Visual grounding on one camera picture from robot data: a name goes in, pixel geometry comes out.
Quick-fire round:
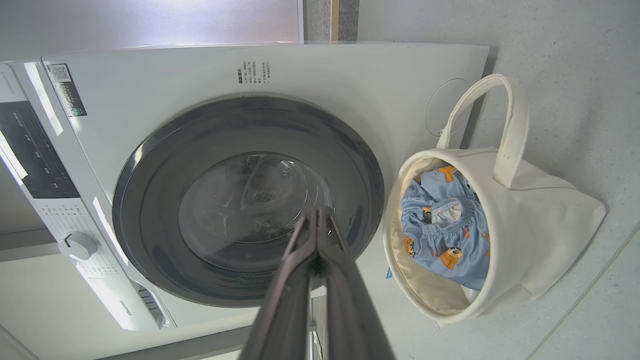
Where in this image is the white washer control knob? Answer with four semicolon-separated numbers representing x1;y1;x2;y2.
57;231;99;262

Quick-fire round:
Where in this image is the frosted glass panel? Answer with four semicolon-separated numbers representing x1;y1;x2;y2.
0;0;305;63

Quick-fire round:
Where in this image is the white detergent drawer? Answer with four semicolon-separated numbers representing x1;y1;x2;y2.
77;262;177;332

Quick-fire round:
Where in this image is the cream canvas laundry basket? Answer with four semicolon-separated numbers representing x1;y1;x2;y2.
382;74;607;326

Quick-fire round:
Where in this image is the white front-load washing machine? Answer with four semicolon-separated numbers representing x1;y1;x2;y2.
0;42;491;360

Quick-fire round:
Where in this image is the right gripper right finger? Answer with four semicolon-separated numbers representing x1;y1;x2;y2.
319;206;396;360

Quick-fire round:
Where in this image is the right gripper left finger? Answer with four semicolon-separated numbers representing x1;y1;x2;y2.
239;207;321;360

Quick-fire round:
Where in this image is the black washing machine control panel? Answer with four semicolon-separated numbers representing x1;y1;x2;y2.
0;101;81;200

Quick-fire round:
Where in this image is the round drain filter cover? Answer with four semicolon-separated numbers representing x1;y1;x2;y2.
425;78;474;137

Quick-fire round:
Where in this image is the QR code sticker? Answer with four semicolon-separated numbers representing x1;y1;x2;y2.
46;63;88;118

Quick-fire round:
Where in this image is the blue bear-print garment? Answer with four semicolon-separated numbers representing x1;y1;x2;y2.
400;166;492;292

